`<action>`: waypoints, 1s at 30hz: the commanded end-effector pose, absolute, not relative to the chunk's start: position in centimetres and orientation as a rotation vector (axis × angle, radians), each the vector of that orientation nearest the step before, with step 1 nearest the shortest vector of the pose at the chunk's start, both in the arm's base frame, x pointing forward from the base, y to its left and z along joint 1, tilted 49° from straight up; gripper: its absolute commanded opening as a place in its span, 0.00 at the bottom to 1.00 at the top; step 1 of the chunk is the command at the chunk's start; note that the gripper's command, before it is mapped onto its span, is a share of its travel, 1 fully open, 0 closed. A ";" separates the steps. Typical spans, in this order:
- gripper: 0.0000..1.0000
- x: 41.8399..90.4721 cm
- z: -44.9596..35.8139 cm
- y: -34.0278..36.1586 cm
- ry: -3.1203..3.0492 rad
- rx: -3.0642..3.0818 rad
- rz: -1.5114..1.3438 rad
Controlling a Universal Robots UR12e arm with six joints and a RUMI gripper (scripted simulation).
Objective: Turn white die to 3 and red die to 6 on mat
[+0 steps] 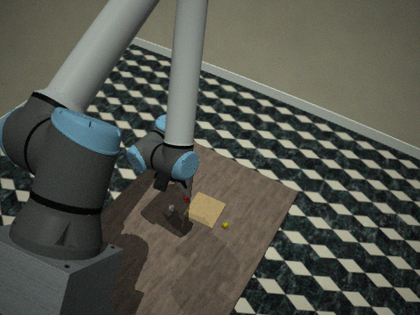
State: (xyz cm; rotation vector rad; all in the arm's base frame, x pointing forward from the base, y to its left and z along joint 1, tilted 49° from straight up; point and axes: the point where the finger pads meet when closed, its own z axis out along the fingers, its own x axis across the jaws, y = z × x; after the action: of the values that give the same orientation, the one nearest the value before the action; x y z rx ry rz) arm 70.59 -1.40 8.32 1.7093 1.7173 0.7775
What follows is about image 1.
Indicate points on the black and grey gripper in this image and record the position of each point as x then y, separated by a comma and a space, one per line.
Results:
182, 184

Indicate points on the tan flat mat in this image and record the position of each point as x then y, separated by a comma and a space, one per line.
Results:
204, 209

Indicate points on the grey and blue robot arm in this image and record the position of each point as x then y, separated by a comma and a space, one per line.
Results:
73, 158

